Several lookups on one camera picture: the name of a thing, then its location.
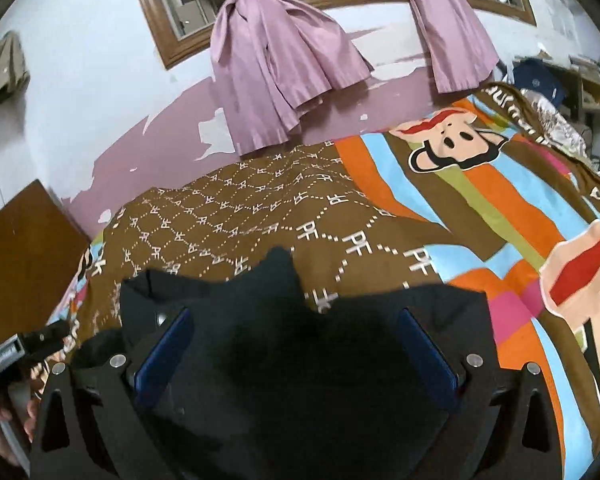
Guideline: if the black large garment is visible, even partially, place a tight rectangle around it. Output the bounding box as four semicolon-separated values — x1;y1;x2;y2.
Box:
69;245;502;480

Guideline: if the wooden headboard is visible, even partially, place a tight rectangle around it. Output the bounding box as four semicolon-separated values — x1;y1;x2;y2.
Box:
0;180;88;341

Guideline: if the brown patterned cartoon bedspread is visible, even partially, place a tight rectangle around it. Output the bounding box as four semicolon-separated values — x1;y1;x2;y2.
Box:
55;84;600;479

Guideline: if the floral white cloth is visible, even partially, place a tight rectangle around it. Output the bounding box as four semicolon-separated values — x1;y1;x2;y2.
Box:
521;89;593;159

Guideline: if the wooden shelf unit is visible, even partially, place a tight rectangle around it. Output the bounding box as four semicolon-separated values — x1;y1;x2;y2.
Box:
540;54;600;172

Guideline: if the navy blue cap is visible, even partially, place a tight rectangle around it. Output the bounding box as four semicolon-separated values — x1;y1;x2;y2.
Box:
513;58;566;107

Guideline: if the right pink curtain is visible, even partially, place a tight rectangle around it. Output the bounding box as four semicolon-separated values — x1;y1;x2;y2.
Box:
410;0;500;93

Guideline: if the pink curtain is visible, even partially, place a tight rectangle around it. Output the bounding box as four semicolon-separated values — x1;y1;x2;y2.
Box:
410;0;500;93
210;0;370;156

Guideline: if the left pink curtain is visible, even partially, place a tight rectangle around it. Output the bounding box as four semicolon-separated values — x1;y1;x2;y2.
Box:
210;0;370;156

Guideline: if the beige cloth on wall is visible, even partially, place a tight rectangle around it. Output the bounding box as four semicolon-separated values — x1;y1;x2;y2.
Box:
0;30;30;103

